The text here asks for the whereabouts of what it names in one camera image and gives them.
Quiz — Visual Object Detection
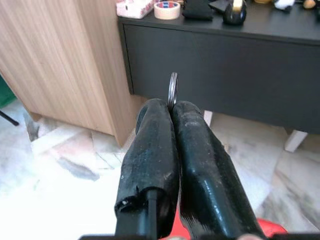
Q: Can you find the red key fob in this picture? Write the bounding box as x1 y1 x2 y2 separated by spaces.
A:
172 206 289 240

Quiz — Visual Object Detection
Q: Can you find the green cloth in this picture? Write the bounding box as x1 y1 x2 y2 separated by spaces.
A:
0 73 16 109

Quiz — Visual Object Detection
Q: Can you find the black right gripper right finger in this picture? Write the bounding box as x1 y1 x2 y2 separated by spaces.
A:
170 100 266 238

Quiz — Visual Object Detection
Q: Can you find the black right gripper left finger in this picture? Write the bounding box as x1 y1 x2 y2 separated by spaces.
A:
114 97 181 240

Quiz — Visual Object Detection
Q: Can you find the white and pink box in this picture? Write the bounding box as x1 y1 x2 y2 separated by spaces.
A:
116 0 157 20

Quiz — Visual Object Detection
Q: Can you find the metal key ring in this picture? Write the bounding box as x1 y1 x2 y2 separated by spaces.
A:
167 71 179 109

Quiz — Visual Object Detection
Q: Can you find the light wooden cabinet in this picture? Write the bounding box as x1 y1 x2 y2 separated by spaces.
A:
0 0 141 148

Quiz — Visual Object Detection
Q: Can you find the black sideboard with white legs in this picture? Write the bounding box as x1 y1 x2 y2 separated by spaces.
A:
117 2 320 153

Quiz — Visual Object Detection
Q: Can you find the beige tape roll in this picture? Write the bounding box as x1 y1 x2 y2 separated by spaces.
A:
153 0 180 21

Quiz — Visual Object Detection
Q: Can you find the white and black figurine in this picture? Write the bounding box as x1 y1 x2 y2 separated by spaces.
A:
271 0 296 12

